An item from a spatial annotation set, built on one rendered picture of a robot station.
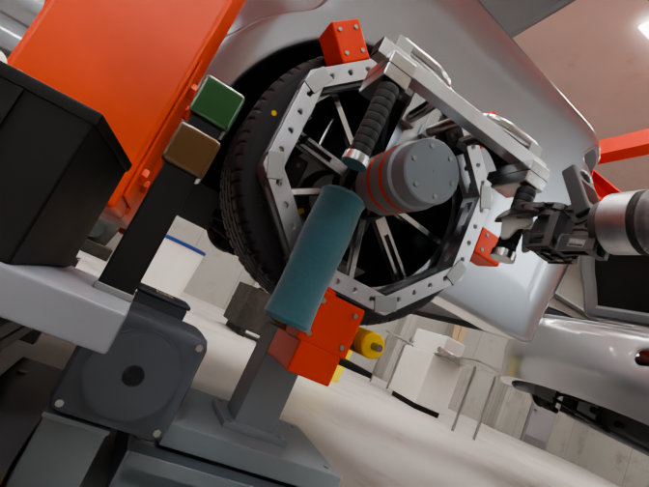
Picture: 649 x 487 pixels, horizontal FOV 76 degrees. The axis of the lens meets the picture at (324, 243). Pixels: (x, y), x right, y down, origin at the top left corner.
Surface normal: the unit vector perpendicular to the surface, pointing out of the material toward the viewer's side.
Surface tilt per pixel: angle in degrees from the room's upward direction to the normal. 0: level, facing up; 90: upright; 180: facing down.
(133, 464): 90
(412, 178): 90
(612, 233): 136
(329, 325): 90
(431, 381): 90
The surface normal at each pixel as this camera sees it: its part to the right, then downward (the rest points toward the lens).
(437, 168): 0.38, -0.02
